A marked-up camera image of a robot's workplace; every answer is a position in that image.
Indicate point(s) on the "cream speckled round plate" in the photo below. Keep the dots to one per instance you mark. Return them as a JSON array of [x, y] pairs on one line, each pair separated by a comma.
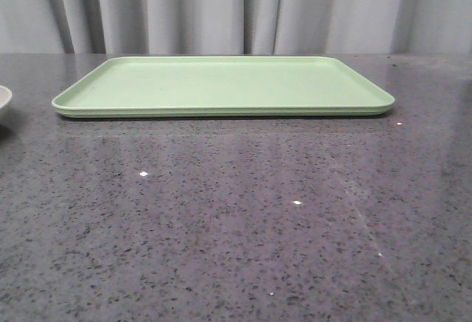
[[6, 97]]

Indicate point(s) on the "light green plastic tray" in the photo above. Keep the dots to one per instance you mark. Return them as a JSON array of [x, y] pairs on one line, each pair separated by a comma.
[[186, 86]]

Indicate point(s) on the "grey pleated curtain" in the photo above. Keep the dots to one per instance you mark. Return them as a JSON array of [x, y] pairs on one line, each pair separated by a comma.
[[235, 27]]

